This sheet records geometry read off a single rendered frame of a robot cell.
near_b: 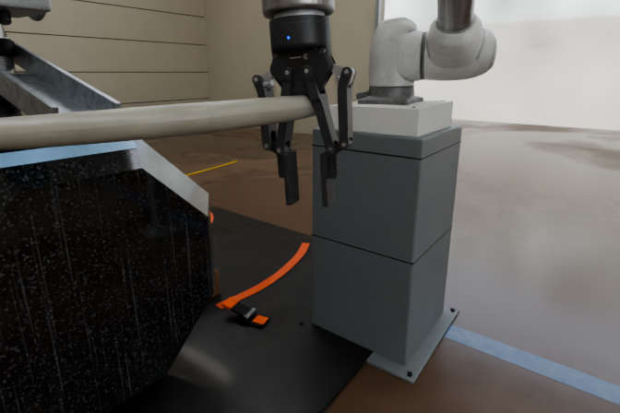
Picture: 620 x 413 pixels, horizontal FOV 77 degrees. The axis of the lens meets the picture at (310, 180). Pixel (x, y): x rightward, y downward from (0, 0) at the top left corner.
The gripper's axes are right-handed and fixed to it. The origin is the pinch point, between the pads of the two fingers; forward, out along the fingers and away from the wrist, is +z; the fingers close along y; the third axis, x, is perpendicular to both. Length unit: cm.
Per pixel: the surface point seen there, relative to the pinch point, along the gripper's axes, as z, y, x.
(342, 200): 24, 19, -78
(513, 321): 84, -40, -116
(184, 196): 16, 58, -45
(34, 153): -2, 73, -14
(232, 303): 70, 68, -77
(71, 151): -1, 70, -21
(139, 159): 2, 62, -34
